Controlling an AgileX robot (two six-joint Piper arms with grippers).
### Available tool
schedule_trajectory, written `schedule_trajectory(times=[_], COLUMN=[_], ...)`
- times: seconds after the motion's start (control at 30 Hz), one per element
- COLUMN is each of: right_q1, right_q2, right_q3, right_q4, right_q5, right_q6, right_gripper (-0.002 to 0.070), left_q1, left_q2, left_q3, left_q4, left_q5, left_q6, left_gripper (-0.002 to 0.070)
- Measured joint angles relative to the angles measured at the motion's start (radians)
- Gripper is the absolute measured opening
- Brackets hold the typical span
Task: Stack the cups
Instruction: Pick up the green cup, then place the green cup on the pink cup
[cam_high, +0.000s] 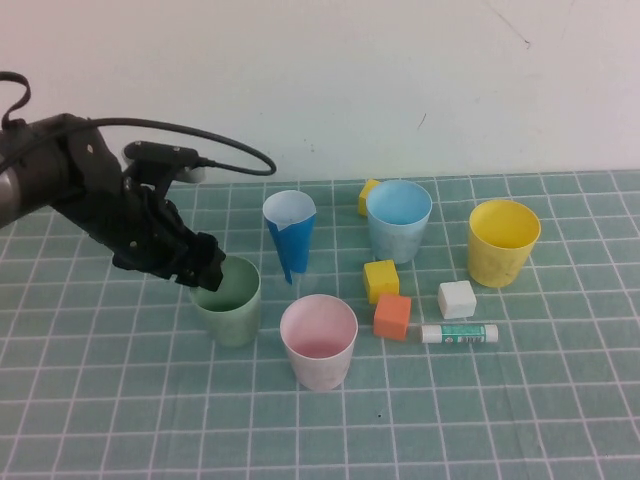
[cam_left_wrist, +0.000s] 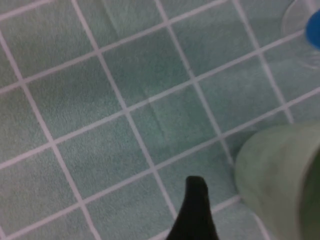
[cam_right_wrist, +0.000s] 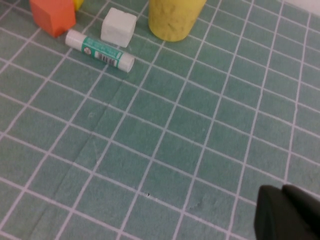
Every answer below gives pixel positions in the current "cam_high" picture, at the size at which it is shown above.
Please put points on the yellow plastic cup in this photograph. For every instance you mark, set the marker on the yellow plastic cup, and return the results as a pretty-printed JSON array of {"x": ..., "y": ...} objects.
[{"x": 500, "y": 265}]

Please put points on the orange foam cube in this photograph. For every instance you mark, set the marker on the orange foam cube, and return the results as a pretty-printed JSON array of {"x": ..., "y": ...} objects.
[{"x": 392, "y": 317}]

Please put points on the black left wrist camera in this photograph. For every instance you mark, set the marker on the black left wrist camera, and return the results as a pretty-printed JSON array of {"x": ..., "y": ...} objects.
[{"x": 160, "y": 152}]

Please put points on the white green glue stick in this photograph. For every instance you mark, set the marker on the white green glue stick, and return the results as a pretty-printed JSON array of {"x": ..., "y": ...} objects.
[{"x": 460, "y": 333}]

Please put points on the pink plastic cup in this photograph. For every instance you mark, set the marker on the pink plastic cup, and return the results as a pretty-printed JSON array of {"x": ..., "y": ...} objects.
[{"x": 320, "y": 370}]

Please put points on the green grid tablecloth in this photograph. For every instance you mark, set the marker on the green grid tablecloth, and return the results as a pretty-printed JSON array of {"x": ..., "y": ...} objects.
[{"x": 500, "y": 400}]

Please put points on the yellow foam cube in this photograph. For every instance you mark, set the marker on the yellow foam cube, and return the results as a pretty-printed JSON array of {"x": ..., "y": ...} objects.
[
  {"x": 366, "y": 200},
  {"x": 380, "y": 280}
]

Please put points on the white foam cube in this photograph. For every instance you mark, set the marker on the white foam cube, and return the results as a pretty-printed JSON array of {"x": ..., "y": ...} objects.
[{"x": 456, "y": 299}]

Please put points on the blue paper cone cup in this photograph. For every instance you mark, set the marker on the blue paper cone cup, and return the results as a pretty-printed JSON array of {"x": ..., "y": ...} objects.
[{"x": 295, "y": 245}]

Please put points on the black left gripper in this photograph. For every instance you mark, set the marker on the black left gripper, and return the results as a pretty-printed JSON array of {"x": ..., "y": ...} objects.
[{"x": 130, "y": 225}]

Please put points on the light blue plastic cup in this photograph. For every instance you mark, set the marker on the light blue plastic cup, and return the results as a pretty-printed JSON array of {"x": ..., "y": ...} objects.
[{"x": 397, "y": 240}]

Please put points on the pale green plastic cup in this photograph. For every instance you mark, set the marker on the pale green plastic cup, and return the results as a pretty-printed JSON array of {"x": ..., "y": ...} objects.
[{"x": 235, "y": 325}]

